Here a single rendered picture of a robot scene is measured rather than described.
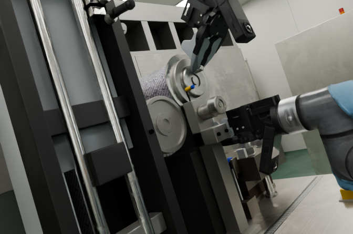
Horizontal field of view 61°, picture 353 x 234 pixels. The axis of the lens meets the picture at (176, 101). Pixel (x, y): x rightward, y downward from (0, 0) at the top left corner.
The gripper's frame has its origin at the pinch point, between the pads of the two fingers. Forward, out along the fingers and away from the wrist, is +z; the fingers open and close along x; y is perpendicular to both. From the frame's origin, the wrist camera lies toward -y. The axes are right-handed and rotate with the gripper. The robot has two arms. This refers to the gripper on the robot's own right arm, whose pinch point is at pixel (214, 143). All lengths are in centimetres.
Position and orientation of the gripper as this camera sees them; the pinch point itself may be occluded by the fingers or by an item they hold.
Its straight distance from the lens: 78.4
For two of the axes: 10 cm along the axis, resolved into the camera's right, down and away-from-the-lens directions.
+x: -6.6, 1.7, -7.3
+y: -3.1, -9.5, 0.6
